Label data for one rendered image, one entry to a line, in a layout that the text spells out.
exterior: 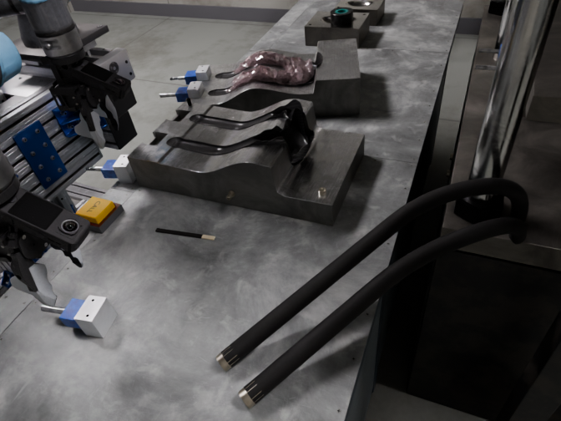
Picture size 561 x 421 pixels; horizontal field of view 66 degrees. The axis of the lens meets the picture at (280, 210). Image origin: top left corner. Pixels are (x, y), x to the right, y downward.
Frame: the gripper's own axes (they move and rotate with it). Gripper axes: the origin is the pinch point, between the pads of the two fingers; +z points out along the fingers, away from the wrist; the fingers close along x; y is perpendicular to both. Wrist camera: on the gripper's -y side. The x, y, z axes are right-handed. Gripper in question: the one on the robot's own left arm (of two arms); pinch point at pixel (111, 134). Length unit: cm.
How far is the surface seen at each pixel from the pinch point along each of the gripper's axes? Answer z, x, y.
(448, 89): 91, -192, -112
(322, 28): 6, -76, -43
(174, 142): 4.3, -3.3, -13.6
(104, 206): 9.2, 14.7, -1.7
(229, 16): 86, -338, 71
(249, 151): -0.1, 6.6, -34.9
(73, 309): 9.1, 41.4, -8.9
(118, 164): 7.4, 1.4, 0.5
